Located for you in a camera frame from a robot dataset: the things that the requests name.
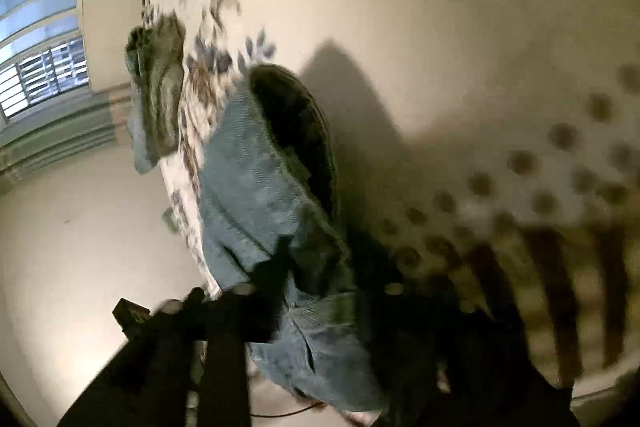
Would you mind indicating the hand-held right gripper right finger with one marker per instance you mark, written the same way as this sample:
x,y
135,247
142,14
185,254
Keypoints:
x,y
400,307

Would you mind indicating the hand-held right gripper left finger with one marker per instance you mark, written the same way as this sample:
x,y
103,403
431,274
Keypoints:
x,y
274,274

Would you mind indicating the blue denim pants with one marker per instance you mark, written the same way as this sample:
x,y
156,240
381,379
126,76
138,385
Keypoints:
x,y
250,187

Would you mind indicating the dotted striped blanket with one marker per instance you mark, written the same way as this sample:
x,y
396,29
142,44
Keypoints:
x,y
550,207

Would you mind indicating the folded grey blue cloth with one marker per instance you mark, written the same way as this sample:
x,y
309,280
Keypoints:
x,y
157,87

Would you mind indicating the window with metal grille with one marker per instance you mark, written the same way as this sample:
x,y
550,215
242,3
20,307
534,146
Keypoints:
x,y
47,72

